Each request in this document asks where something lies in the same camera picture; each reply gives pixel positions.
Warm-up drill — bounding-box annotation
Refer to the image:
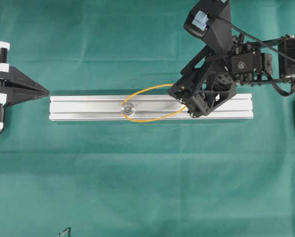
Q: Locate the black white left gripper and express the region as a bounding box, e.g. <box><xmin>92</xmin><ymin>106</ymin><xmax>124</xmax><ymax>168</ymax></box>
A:
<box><xmin>0</xmin><ymin>41</ymin><xmax>49</xmax><ymax>134</ymax></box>

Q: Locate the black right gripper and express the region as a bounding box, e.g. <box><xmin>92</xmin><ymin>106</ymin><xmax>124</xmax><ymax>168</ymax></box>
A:
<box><xmin>168</xmin><ymin>36</ymin><xmax>273</xmax><ymax>118</ymax></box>

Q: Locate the silver aluminium extrusion rail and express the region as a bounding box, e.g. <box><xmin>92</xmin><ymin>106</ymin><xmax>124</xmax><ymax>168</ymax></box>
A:
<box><xmin>49</xmin><ymin>94</ymin><xmax>254</xmax><ymax>121</ymax></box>

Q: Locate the yellow rubber band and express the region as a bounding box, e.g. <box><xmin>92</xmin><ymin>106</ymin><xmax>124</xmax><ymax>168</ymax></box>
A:
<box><xmin>121</xmin><ymin>83</ymin><xmax>186</xmax><ymax>123</ymax></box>

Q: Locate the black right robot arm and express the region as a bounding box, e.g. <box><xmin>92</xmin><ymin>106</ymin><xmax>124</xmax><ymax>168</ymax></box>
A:
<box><xmin>168</xmin><ymin>34</ymin><xmax>295</xmax><ymax>118</ymax></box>

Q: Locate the silver grooved shaft pulley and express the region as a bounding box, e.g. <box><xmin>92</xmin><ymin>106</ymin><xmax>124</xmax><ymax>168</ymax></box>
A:
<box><xmin>121</xmin><ymin>102</ymin><xmax>135</xmax><ymax>117</ymax></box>

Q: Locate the green table cloth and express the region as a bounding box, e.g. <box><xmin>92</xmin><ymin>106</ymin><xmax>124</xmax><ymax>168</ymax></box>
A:
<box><xmin>0</xmin><ymin>0</ymin><xmax>295</xmax><ymax>237</ymax></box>

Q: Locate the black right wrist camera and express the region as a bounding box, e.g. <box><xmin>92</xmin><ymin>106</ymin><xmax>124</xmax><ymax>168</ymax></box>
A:
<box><xmin>184</xmin><ymin>0</ymin><xmax>232</xmax><ymax>53</ymax></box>

